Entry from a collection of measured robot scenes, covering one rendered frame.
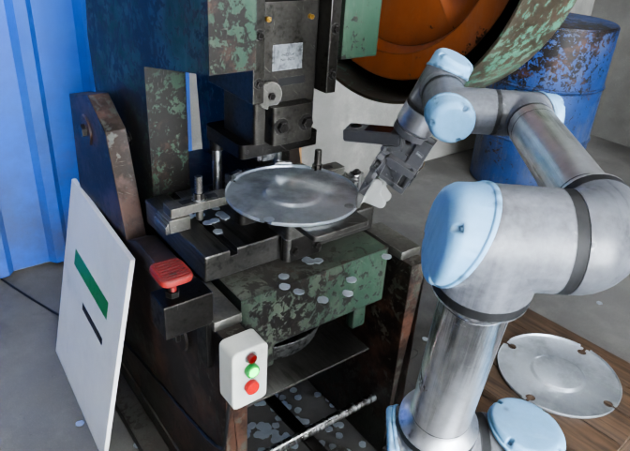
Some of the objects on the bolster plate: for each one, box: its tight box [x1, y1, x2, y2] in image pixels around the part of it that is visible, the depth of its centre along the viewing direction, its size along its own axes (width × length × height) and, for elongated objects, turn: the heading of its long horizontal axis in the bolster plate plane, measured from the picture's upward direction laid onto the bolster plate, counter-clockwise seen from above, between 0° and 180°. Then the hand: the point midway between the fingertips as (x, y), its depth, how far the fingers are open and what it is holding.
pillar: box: [212, 151, 222, 190], centre depth 136 cm, size 2×2×14 cm
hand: (357, 200), depth 124 cm, fingers closed
